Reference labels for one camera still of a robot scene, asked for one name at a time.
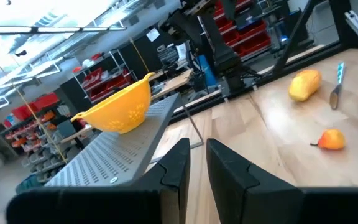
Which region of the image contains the yellow hanging rope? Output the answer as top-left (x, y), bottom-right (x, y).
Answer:
top-left (14, 86), bottom-right (68, 165)

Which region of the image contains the black office chair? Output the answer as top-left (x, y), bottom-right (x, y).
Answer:
top-left (157, 42), bottom-right (198, 74)

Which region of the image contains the wire shelf with red bins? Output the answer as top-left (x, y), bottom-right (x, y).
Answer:
top-left (72, 51), bottom-right (138, 103)

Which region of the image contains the rack of red bins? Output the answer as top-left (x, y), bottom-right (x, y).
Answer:
top-left (213, 0), bottom-right (273, 60)

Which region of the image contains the black cabinet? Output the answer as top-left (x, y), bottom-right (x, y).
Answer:
top-left (118, 29), bottom-right (173, 75)

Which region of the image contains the storage shelf with red bins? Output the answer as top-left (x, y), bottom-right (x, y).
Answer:
top-left (0, 92), bottom-right (71, 184)

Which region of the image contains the blue panel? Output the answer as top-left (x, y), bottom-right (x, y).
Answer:
top-left (197, 54), bottom-right (218, 87)

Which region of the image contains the red-yellow pear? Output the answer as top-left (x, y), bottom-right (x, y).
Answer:
top-left (310, 129), bottom-right (347, 151)

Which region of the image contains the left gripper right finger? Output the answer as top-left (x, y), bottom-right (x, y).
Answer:
top-left (206, 138), bottom-right (358, 224)

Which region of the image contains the grey perforated metal riser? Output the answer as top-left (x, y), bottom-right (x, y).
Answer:
top-left (44, 92), bottom-right (205, 188)

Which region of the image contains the yellow plastic colander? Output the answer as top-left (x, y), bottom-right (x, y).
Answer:
top-left (70, 72), bottom-right (156, 135)

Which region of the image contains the wooden workbench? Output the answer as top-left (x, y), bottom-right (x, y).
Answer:
top-left (150, 68), bottom-right (195, 101)

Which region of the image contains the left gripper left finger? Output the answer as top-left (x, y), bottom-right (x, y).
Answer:
top-left (6, 138), bottom-right (192, 224)

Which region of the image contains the black frame post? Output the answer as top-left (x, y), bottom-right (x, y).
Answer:
top-left (328, 0), bottom-right (358, 47)
top-left (272, 0), bottom-right (318, 77)

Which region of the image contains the knife with blue striped handle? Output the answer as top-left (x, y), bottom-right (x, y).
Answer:
top-left (329, 62), bottom-right (347, 111)

